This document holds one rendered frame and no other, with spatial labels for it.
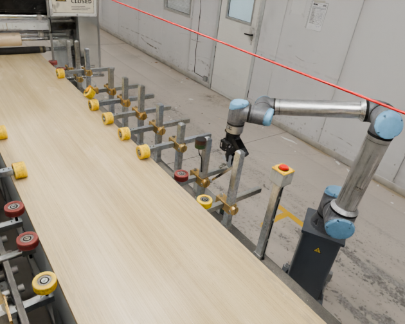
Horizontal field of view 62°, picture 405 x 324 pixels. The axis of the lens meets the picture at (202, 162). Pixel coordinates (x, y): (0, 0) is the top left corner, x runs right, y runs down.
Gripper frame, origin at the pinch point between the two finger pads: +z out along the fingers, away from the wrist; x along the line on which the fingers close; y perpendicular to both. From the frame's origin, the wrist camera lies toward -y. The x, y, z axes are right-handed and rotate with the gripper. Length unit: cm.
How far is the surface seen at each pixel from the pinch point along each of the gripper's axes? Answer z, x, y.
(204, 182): 12.8, 9.5, 8.2
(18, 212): 10, 101, 24
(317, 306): 29, 6, -74
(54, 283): 9, 99, -22
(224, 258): 9, 39, -44
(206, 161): 0.9, 8.5, 10.8
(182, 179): 9.7, 21.6, 12.9
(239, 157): -15.8, 9.6, -14.0
